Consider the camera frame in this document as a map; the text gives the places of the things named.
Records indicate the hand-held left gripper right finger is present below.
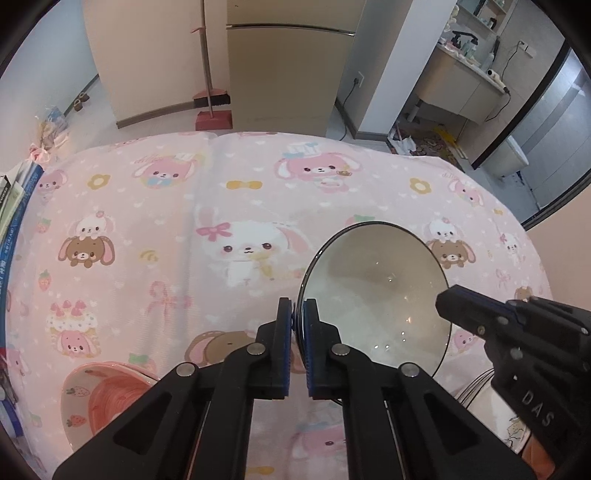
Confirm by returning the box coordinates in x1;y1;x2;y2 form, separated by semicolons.
302;298;534;480

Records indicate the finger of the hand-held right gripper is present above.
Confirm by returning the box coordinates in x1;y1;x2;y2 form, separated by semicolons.
505;297;591;339
436;284;514;352

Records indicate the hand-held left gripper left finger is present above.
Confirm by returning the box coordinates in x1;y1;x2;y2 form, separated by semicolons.
52;298;294;480

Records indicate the small white cartoon-print plate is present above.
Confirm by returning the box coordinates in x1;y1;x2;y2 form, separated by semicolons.
468;382;533;457

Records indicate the white bowl with dark rim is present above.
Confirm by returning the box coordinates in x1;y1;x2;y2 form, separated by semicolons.
299;222;452;408

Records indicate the pink cartoon-print tablecloth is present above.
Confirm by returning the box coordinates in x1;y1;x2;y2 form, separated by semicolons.
0;131;555;480

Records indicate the white toilet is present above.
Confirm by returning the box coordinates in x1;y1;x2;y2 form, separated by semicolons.
482;136;530;179

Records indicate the patterned floor mat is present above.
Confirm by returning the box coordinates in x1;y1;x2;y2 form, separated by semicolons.
413;127;468;163

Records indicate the pink rabbit-print bowl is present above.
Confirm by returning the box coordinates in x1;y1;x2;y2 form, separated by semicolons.
60;361;160;459

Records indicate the beige vanity cabinet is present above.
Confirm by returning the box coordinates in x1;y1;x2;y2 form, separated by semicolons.
414;44;509;126

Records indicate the white hair dryer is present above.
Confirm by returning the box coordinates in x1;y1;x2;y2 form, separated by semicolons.
486;68;511;94

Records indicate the red dustpan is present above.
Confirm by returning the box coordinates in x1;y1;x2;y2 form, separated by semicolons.
194;109;233;133

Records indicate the red broom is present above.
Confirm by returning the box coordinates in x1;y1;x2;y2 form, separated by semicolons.
189;0;232;110

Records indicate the beige refrigerator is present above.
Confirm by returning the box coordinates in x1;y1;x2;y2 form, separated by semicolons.
225;0;366;138

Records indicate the stack of books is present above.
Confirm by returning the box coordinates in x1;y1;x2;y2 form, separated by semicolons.
0;159;45;444

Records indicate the colourful snack packet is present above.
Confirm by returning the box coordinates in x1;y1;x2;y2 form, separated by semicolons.
39;106;71;149

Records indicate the black door frame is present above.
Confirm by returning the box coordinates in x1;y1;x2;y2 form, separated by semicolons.
468;44;591;228

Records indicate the black power cord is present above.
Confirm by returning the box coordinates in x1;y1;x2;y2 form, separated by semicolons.
334;82;357;140

